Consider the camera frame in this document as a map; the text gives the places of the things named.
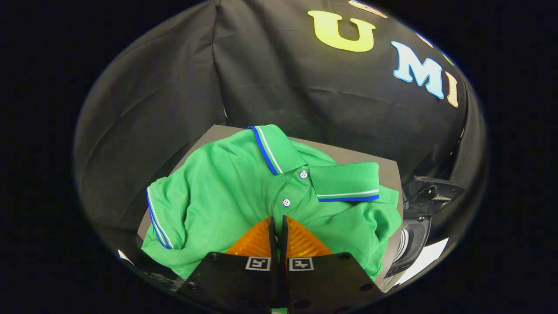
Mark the white flat sheet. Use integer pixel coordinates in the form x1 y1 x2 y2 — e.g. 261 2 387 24
395 238 449 286

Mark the dark cabinet with grey door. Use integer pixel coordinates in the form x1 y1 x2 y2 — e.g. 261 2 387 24
137 124 404 280

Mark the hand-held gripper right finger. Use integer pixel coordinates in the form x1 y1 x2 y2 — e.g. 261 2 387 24
281 215 384 312

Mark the green polo shirt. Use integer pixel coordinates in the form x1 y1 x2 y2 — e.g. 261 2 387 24
140 125 402 282

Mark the black backdrop cloth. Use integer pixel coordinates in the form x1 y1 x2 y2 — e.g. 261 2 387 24
73 0 487 262

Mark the dark washing machine lid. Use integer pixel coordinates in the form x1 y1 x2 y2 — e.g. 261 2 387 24
403 176 466 216

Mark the grey washing machine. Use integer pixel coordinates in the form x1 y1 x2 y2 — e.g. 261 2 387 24
379 214 433 293

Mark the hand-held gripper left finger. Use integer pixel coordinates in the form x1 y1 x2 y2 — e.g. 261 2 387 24
177 216 279 312

